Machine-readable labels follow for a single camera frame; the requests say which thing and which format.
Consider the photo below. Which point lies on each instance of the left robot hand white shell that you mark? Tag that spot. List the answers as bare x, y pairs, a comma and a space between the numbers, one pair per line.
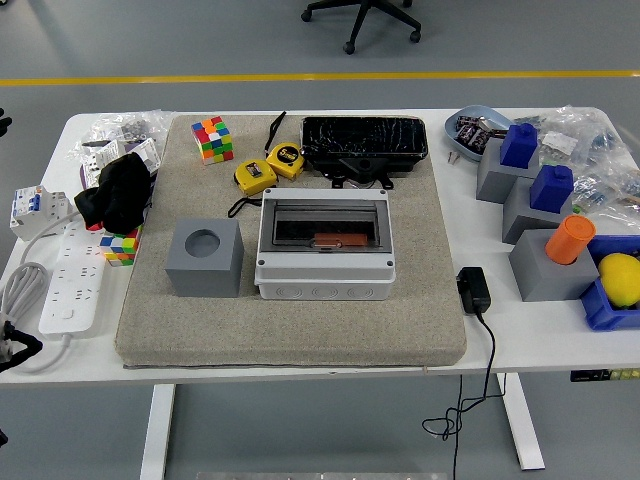
4, 125

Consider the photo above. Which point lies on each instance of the smoky transparent box lid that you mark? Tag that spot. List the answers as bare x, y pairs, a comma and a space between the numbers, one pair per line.
325, 215

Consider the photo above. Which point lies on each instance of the orange cylinder battery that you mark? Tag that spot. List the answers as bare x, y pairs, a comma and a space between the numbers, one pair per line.
570, 240
345, 240

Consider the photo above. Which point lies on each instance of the grey plastic electrical box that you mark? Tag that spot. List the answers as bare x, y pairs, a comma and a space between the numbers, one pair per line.
325, 285

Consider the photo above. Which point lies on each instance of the white circuit breaker blue switches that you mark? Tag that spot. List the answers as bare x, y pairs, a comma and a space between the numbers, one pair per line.
30, 207

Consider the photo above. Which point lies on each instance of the clear bag of screws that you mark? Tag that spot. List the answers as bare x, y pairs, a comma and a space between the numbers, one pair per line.
115, 125

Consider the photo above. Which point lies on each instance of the black cloth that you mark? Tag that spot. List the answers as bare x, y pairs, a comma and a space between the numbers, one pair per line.
117, 192

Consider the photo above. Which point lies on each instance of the white breaker purple label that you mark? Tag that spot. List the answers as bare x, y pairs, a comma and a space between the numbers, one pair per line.
135, 150

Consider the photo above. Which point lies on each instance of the multicoloured puzzle cube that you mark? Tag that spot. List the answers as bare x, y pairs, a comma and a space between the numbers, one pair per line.
212, 140
120, 249

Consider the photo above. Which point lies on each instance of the white power strip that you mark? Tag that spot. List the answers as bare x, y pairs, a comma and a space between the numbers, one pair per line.
72, 285

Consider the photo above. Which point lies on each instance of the grey block with round hole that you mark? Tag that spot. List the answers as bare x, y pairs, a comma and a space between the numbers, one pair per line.
545, 280
205, 277

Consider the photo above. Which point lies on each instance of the yellow tape measure black label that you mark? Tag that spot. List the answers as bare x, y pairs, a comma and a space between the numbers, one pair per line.
252, 175

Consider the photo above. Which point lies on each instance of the yellow tape measure printed five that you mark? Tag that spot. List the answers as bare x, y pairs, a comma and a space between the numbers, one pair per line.
285, 157

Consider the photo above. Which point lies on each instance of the white table leg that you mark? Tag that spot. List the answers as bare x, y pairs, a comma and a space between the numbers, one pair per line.
520, 425
157, 430

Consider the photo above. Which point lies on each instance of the grey-brown table mat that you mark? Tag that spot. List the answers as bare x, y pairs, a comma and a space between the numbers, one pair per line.
300, 330

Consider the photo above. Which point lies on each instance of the black textured tray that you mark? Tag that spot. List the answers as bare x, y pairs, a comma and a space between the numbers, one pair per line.
365, 137

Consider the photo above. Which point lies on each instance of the black office chair base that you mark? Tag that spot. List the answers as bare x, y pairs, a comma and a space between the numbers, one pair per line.
361, 17

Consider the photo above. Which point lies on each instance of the pale blue dish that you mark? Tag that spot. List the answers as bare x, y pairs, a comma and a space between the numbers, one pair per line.
451, 134

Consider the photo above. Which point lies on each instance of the small metal tweezers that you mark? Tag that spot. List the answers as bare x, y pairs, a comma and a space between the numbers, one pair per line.
453, 158

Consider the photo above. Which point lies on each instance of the dark purple packet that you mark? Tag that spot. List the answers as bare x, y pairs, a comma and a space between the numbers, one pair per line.
467, 134
465, 120
482, 141

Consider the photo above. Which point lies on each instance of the silver wrapped packet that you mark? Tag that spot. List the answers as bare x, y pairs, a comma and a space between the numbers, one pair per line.
489, 124

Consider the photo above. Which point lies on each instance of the grey holder block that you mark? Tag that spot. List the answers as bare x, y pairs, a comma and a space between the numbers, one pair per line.
520, 220
495, 182

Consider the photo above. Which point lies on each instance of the black power adapter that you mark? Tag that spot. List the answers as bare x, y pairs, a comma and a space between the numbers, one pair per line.
472, 290

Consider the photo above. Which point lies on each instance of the blue plastic block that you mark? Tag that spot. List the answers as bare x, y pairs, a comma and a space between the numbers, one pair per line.
550, 192
517, 147

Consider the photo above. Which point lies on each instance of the small white parts bag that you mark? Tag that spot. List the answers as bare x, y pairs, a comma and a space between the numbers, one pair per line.
557, 142

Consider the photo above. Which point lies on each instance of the clear bag of parts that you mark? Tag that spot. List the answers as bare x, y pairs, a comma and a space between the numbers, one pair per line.
585, 125
610, 187

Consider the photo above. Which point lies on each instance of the blue plastic bin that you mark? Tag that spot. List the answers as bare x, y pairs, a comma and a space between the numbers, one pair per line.
607, 315

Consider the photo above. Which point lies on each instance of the black desk control panel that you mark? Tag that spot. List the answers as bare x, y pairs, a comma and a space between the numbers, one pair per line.
590, 376

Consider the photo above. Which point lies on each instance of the yellow lemon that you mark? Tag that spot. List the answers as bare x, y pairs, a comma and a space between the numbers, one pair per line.
622, 280

